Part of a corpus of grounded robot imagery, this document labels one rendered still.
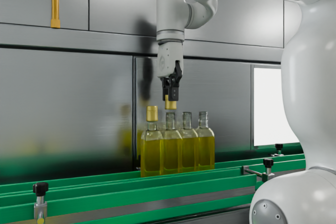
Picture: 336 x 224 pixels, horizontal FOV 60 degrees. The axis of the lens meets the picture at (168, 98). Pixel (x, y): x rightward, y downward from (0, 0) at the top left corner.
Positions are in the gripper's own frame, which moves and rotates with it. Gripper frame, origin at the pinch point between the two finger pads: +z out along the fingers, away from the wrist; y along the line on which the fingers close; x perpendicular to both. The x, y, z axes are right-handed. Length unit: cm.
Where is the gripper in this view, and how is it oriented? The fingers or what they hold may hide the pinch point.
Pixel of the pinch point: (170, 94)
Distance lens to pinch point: 87.7
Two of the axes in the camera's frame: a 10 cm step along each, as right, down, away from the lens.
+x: 9.2, 0.0, 4.0
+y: 4.0, 0.0, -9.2
